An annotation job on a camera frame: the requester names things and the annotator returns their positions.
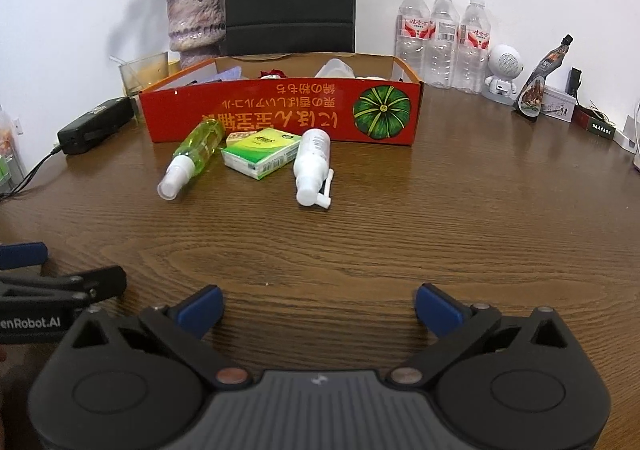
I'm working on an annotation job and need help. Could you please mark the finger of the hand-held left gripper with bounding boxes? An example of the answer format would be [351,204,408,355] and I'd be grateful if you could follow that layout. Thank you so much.
[0,242,49,271]
[0,266,128,313]

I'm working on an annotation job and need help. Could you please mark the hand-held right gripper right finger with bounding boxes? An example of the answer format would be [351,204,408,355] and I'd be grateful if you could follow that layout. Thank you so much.
[384,282,576,388]

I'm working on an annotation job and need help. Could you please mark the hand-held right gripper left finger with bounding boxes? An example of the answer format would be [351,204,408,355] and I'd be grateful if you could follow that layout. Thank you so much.
[60,284,254,388]

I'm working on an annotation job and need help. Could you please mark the wooden desktop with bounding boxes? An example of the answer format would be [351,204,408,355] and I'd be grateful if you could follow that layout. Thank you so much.
[0,57,640,450]

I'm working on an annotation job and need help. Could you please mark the clear plastic packets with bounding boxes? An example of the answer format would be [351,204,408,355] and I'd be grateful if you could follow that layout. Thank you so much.
[0,104,26,191]

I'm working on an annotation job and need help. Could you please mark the black electronic device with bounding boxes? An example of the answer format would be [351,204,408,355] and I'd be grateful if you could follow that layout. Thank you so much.
[57,97,136,155]

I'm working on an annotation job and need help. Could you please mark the green spray bottle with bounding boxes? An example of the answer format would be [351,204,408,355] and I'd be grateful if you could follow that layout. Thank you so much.
[157,119,227,201]

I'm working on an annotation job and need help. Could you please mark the green tissue pack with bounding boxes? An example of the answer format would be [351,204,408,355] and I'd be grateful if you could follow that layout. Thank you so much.
[220,128,303,181]

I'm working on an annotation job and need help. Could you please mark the white spray bottle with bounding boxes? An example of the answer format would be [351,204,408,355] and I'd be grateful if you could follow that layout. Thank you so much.
[293,128,335,211]

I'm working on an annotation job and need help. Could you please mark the clear glass cup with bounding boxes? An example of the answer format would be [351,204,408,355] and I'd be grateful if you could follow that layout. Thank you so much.
[118,52,171,98]

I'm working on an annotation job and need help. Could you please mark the red cardboard box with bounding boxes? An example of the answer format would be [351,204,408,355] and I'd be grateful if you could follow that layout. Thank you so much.
[139,54,425,147]

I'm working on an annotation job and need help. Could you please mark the small white tin box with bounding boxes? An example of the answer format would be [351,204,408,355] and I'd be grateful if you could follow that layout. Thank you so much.
[541,86,576,122]

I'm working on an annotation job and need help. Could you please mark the dark red box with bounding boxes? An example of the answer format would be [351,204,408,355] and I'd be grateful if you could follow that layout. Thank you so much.
[571,104,616,143]

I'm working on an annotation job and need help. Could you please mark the dark sauce bottle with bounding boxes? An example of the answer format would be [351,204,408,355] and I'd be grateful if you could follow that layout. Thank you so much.
[513,34,574,123]

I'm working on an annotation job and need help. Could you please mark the white robot speaker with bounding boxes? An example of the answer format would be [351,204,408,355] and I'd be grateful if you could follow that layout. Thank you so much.
[484,44,524,103]

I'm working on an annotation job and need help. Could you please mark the clear water bottle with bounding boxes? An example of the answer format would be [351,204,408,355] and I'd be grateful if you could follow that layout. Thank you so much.
[395,0,432,80]
[425,0,461,89]
[455,0,491,94]

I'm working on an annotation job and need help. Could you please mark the small black block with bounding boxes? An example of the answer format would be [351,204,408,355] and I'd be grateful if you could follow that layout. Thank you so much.
[565,68,583,105]

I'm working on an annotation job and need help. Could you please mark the purple ceramic vase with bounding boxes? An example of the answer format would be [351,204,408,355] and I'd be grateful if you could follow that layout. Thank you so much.
[166,0,227,70]

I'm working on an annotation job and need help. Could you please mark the black cable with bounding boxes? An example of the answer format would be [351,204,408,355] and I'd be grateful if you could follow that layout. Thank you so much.
[0,144,63,201]

